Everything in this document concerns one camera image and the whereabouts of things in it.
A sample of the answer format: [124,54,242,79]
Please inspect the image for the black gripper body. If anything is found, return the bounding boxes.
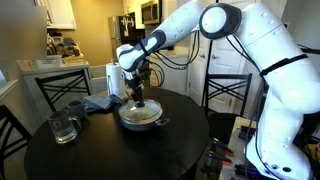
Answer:
[125,70,142,90]

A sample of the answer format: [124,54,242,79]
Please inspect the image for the glass pot lid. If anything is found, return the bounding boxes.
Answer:
[118,99,162,124]

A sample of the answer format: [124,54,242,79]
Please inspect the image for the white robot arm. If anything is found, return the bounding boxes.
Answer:
[116,0,320,180]

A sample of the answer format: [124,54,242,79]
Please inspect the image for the grey cooking pot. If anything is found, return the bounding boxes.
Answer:
[121,115,170,131]

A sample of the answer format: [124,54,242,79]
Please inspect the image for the white paper towel roll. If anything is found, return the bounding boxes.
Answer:
[106,59,126,99]

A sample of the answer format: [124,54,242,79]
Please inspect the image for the blue folded cloth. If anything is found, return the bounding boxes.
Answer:
[83,94,125,112]

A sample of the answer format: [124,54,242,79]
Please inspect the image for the black refrigerator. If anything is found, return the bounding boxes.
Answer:
[108,15,145,59]

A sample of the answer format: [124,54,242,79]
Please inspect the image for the grey ceramic mug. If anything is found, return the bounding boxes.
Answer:
[67,100,86,119]

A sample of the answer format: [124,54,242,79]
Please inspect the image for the round black table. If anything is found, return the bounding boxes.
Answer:
[24,88,209,180]

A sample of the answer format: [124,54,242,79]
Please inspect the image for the black microwave oven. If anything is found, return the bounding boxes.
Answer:
[141,0,160,24]

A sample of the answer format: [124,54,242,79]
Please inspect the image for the clear glass mug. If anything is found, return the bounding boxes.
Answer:
[47,110,82,144]

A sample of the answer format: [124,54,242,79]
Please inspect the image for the black chair near counter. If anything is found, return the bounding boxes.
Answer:
[35,69,91,111]

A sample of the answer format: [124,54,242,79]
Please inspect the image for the white interior door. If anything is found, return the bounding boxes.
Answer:
[188,0,254,114]

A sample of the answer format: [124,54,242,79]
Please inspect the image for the clear countertop storage bin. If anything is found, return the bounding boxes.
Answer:
[33,55,62,69]

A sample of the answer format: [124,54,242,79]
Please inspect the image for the black dining chair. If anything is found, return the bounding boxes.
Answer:
[204,74,252,144]

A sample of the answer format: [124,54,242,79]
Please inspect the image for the white upper kitchen cabinet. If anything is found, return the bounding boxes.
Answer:
[34,0,76,30]

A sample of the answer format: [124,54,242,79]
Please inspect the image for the black chair behind table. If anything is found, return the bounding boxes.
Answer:
[0,105,32,180]

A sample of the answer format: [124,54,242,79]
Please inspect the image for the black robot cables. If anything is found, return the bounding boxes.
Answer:
[146,29,201,88]

